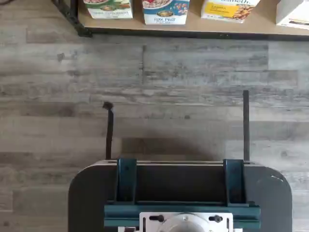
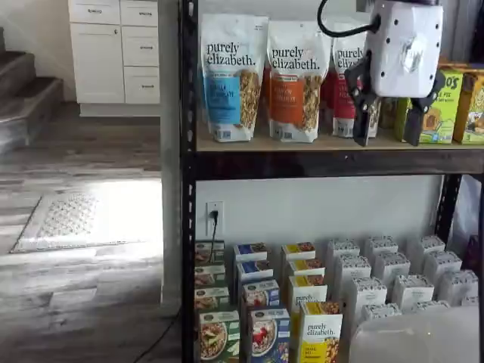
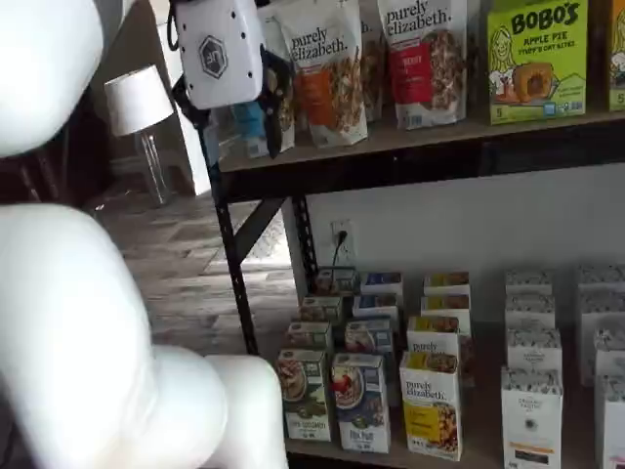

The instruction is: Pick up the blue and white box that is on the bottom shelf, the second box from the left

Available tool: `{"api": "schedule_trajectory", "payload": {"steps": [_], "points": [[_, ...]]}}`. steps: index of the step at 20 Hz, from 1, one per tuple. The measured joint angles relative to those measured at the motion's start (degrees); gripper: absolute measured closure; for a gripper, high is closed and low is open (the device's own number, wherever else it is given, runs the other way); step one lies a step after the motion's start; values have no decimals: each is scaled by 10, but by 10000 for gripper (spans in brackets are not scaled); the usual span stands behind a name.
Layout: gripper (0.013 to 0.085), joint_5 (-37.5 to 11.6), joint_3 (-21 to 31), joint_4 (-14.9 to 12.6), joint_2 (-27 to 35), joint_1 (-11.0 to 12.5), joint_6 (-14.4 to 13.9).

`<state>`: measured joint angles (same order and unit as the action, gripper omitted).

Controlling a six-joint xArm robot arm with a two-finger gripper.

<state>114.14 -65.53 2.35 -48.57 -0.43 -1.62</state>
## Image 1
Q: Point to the thin black gripper finger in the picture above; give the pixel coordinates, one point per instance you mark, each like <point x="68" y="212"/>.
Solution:
<point x="110" y="135"/>
<point x="246" y="125"/>

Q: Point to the green apple cinnamon oatmeal box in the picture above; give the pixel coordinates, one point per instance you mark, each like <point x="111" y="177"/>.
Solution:
<point x="108" y="9"/>

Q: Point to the yellow purely elizabeth granola box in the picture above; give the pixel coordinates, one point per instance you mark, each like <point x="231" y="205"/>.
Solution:
<point x="224" y="12"/>

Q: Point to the blue flax plus oatmeal box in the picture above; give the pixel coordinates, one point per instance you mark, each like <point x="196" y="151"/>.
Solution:
<point x="164" y="14"/>

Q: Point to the white cardboard box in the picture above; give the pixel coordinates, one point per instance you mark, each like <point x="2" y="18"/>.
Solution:
<point x="289" y="12"/>

